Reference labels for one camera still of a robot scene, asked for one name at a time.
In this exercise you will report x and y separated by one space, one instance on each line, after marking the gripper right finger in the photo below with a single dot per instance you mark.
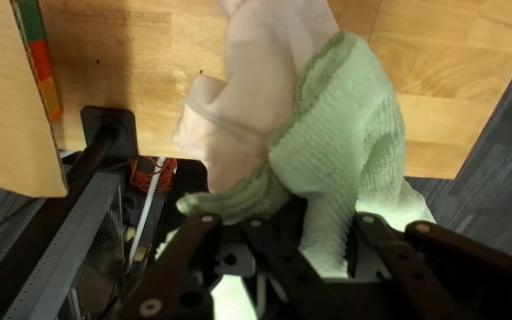
460 271

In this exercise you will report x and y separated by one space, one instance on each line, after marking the white thin cloth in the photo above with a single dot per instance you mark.
256 89

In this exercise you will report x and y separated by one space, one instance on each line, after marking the grey perforated metal rack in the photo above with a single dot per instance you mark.
60 249

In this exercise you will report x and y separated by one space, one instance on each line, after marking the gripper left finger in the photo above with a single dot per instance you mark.
180 262

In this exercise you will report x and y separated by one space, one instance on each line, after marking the light green knitted cloth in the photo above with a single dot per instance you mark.
345 133

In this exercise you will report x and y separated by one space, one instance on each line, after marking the brown cardboard box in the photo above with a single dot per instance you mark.
2 98

